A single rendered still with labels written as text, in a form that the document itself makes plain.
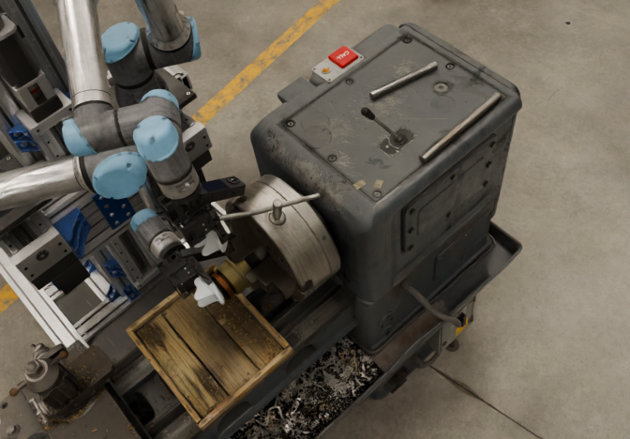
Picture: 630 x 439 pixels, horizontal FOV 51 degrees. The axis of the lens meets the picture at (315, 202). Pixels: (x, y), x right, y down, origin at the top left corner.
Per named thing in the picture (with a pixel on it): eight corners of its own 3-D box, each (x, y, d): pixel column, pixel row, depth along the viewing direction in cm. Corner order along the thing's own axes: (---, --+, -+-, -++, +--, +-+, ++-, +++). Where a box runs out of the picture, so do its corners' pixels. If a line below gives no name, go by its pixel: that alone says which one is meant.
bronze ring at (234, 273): (231, 245, 165) (202, 269, 162) (254, 267, 160) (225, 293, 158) (238, 263, 173) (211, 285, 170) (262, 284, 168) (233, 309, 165)
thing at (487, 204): (398, 239, 292) (398, 103, 222) (482, 310, 269) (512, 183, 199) (295, 325, 273) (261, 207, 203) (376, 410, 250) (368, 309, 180)
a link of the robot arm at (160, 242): (178, 241, 177) (170, 224, 171) (187, 251, 175) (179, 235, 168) (155, 258, 175) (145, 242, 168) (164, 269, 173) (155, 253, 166)
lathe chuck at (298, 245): (252, 213, 190) (249, 160, 161) (325, 294, 181) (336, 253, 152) (228, 232, 187) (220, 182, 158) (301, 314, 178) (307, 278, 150)
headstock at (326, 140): (398, 103, 222) (399, 8, 190) (513, 183, 199) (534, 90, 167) (262, 206, 203) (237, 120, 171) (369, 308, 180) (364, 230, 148)
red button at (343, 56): (344, 50, 184) (343, 44, 182) (358, 60, 181) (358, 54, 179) (328, 61, 182) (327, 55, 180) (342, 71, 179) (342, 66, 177)
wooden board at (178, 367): (216, 268, 192) (213, 262, 189) (295, 354, 174) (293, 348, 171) (129, 335, 182) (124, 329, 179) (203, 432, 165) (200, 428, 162)
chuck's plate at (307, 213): (262, 205, 191) (261, 153, 162) (335, 285, 182) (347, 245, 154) (252, 213, 190) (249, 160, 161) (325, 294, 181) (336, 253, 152)
